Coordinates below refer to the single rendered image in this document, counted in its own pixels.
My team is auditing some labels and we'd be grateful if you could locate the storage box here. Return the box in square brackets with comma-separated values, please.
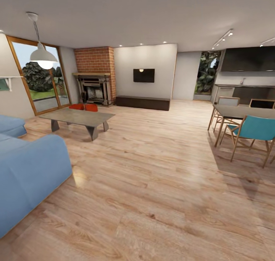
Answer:
[69, 104, 84, 110]
[84, 104, 97, 112]

